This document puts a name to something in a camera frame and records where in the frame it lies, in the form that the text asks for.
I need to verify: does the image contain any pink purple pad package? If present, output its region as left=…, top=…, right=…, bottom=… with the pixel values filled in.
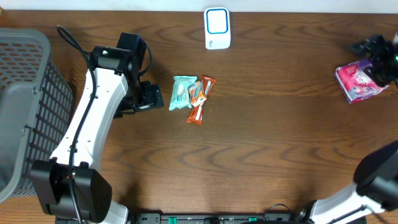
left=334, top=59, right=389, bottom=103

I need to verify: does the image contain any orange red snack bar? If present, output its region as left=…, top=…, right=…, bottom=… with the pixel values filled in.
left=187, top=76, right=216, bottom=125

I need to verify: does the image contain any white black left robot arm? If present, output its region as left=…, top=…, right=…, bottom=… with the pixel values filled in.
left=30, top=32, right=164, bottom=223

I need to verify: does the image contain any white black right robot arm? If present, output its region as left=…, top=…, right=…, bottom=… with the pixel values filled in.
left=294, top=34, right=397, bottom=223

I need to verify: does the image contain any white barcode scanner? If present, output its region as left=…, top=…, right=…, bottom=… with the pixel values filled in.
left=203, top=7, right=231, bottom=50

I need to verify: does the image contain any teal flushable wipes pack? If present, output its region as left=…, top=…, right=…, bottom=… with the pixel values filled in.
left=169, top=76, right=197, bottom=111

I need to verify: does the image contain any orange toilet tissue pack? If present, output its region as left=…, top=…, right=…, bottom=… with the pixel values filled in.
left=188, top=81, right=207, bottom=107

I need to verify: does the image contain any grey plastic basket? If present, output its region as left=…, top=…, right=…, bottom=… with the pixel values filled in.
left=1, top=28, right=73, bottom=201

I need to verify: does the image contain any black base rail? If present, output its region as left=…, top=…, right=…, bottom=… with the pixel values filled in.
left=55, top=212, right=368, bottom=224

